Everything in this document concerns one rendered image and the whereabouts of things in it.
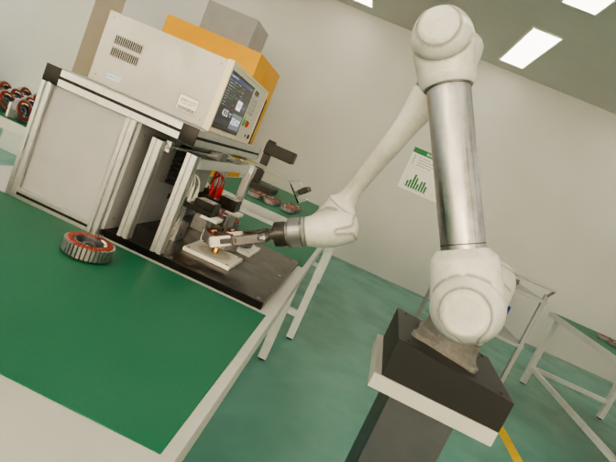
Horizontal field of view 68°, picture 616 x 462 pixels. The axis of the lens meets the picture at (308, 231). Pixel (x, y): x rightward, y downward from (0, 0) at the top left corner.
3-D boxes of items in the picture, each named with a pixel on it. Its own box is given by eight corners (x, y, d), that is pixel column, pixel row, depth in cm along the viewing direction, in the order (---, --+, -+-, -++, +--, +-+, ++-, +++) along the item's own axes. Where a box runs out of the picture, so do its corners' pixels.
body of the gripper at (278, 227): (286, 247, 133) (255, 250, 134) (291, 244, 141) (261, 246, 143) (283, 222, 132) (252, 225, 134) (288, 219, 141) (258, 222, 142)
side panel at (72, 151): (101, 234, 124) (142, 122, 120) (94, 236, 121) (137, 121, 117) (12, 192, 126) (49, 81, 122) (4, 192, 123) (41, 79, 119)
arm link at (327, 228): (306, 253, 132) (311, 243, 145) (360, 248, 130) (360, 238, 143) (302, 216, 130) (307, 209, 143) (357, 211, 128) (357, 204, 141)
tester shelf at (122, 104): (257, 159, 183) (260, 148, 182) (192, 146, 115) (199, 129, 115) (159, 116, 186) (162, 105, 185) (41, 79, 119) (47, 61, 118)
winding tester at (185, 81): (247, 144, 171) (269, 92, 168) (208, 131, 128) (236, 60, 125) (155, 104, 174) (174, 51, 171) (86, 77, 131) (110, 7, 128)
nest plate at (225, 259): (241, 261, 147) (243, 258, 147) (227, 270, 133) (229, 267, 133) (200, 243, 149) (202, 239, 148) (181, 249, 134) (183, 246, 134)
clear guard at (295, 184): (307, 201, 178) (313, 187, 177) (298, 203, 154) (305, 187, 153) (232, 167, 180) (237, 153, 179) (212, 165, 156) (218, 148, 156)
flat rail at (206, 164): (250, 173, 180) (253, 166, 180) (191, 169, 119) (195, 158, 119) (247, 172, 180) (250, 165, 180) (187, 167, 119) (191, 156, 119)
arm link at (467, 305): (510, 335, 109) (511, 357, 89) (440, 335, 115) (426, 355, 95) (479, 23, 114) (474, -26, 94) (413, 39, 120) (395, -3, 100)
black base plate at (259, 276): (297, 266, 183) (299, 261, 183) (260, 310, 120) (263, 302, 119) (192, 218, 186) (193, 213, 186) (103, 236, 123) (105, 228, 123)
